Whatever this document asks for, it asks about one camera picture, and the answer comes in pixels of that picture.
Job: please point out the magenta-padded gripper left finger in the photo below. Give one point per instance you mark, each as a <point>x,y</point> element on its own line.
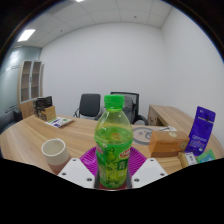
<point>75,173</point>

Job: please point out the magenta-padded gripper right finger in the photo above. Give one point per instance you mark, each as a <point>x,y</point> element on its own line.
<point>148,171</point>

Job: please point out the green drink bottle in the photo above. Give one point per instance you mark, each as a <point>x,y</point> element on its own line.
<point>113,140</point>

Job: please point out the white and brown cup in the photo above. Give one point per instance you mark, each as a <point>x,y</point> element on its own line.
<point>55,153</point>

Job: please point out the white printed leaflet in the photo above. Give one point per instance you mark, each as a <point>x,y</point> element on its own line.
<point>59,122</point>

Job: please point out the wooden side desk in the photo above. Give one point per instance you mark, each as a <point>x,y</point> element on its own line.
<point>170,115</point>

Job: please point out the tan cardboard box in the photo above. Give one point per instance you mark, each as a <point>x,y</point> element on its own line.
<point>50,114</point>

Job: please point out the purple package bag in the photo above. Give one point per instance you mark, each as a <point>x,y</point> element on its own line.
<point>201,131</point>

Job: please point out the grey mesh office chair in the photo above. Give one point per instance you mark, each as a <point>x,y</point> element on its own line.
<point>131,106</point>

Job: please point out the black office chair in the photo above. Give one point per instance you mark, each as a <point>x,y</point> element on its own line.
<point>89,105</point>

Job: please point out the dark brown box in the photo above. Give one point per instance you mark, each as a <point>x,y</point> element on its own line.
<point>36,110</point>

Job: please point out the black sofa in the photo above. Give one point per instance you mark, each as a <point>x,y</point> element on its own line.
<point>8,120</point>

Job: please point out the wooden shelf cabinet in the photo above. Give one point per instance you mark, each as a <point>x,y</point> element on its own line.
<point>30,86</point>

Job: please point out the ceiling light panel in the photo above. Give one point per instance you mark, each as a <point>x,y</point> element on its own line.
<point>79,0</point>
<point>26,34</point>

